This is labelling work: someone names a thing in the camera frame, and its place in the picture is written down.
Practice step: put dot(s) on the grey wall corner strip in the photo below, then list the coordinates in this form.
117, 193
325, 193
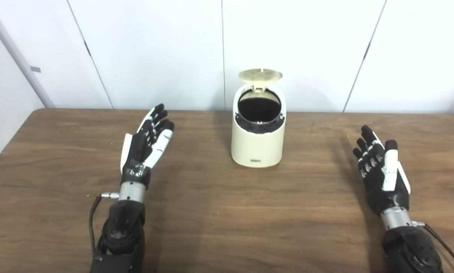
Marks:
20, 58

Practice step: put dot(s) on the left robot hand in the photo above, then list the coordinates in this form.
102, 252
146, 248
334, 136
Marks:
137, 155

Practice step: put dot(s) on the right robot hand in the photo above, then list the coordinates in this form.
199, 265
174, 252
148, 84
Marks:
376, 189

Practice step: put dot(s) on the cream-colored bin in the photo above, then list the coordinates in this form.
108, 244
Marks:
259, 148

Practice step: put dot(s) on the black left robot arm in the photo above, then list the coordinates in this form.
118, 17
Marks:
122, 231

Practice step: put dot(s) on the small grey wall tag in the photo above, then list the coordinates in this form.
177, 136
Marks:
35, 69

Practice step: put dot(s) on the round cream bin lid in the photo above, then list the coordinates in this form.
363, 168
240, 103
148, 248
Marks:
260, 74

